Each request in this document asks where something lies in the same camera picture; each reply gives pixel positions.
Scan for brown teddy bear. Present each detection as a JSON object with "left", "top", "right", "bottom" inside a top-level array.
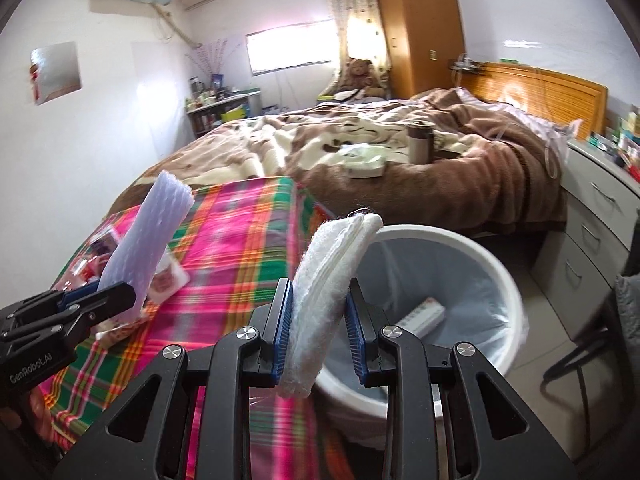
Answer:
[{"left": 336, "top": 58, "right": 389, "bottom": 99}]

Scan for white brown wrapper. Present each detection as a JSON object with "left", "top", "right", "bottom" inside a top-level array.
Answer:
[{"left": 92, "top": 310, "right": 151, "bottom": 349}]

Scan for group of bottles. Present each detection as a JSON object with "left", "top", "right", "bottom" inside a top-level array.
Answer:
[{"left": 187, "top": 75, "right": 242, "bottom": 109}]

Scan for white tissue pack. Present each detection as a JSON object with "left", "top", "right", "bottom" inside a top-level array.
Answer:
[{"left": 341, "top": 143, "right": 387, "bottom": 180}]

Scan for wooden wardrobe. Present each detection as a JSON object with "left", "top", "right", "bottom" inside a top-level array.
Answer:
[{"left": 372, "top": 0, "right": 469, "bottom": 101}]

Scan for black chair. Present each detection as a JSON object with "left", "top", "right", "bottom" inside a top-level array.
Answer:
[{"left": 542, "top": 274, "right": 640, "bottom": 442}]

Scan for steel tumbler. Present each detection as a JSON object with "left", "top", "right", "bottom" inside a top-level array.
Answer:
[{"left": 406, "top": 122, "right": 435, "bottom": 165}]

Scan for window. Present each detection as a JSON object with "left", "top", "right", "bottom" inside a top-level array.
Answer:
[{"left": 245, "top": 19, "right": 335, "bottom": 76}]

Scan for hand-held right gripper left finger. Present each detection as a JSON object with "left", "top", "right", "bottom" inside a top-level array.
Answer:
[{"left": 50, "top": 279, "right": 294, "bottom": 480}]

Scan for green flat box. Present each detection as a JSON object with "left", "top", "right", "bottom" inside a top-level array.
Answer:
[{"left": 317, "top": 89, "right": 362, "bottom": 104}]

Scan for small shelf table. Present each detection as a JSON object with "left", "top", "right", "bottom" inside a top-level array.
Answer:
[{"left": 186, "top": 87, "right": 264, "bottom": 139}]

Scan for green beige drink carton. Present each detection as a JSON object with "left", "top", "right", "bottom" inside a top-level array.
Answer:
[{"left": 150, "top": 255, "right": 191, "bottom": 307}]

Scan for pale purple foam net sleeve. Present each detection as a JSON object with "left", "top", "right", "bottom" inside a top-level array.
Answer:
[{"left": 97, "top": 170, "right": 195, "bottom": 312}]

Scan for group of small boxes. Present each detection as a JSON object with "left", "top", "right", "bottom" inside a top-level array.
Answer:
[{"left": 590, "top": 107, "right": 640, "bottom": 182}]

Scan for patterned curtain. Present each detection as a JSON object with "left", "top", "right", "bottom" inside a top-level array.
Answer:
[{"left": 322, "top": 0, "right": 391, "bottom": 77}]

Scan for wooden bed headboard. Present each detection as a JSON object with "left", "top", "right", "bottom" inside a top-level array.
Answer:
[{"left": 460, "top": 61, "right": 610, "bottom": 142}]

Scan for pale blue bin liner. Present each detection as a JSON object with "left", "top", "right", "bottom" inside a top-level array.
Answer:
[{"left": 350, "top": 240, "right": 522, "bottom": 361}]

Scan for white round bin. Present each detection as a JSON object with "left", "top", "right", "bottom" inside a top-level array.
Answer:
[{"left": 320, "top": 224, "right": 530, "bottom": 421}]

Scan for white red small box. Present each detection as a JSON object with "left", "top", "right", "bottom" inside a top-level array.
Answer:
[{"left": 395, "top": 297, "right": 446, "bottom": 341}]

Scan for wall poster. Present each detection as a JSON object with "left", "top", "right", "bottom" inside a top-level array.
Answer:
[{"left": 29, "top": 41, "right": 83, "bottom": 107}]

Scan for decorative dry branches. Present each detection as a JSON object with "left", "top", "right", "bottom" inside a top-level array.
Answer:
[{"left": 184, "top": 35, "right": 247, "bottom": 86}]

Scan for pale pink bedsheet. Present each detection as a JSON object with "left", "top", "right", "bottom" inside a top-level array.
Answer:
[{"left": 465, "top": 87, "right": 584, "bottom": 177}]

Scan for white fibrous pad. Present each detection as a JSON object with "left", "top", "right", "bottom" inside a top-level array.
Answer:
[{"left": 277, "top": 208, "right": 385, "bottom": 401}]

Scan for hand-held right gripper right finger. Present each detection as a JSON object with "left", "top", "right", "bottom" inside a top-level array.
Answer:
[{"left": 344, "top": 279, "right": 581, "bottom": 480}]

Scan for grey drawer dresser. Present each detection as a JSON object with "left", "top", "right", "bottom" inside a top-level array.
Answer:
[{"left": 532, "top": 137, "right": 640, "bottom": 322}]

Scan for pink green plaid cloth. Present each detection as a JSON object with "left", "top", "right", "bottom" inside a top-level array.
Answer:
[{"left": 30, "top": 176, "right": 361, "bottom": 480}]

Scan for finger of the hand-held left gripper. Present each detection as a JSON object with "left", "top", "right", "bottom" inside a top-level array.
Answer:
[
  {"left": 59, "top": 281, "right": 137, "bottom": 334},
  {"left": 52, "top": 281, "right": 101, "bottom": 307}
]

